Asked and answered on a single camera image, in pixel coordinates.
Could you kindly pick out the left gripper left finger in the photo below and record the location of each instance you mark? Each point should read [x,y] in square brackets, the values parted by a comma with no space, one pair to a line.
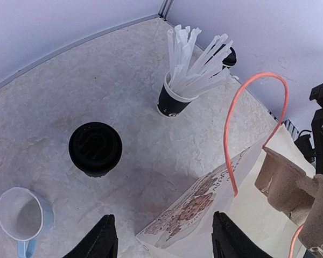
[100,242]

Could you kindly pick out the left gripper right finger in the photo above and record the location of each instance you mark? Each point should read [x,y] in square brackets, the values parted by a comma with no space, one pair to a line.
[229,241]

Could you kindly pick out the cream bear paper bag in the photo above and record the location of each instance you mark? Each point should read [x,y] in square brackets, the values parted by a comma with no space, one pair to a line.
[185,228]

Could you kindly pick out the brown pulp cup carrier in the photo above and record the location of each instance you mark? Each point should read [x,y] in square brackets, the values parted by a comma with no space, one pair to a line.
[289,190]

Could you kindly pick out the black plastic cup lid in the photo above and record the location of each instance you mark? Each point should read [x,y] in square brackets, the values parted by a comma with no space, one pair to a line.
[231,59]

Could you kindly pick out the light blue mug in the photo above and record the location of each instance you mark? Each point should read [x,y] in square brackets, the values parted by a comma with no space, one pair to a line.
[25,215]

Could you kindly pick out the black cup holding straws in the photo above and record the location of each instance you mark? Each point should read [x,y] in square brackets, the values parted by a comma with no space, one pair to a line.
[169,103]

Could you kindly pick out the white wrapped straws bundle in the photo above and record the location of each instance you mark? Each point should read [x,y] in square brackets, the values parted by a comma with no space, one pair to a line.
[191,79]

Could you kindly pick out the right aluminium post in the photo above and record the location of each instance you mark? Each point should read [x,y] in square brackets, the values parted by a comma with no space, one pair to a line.
[165,8]

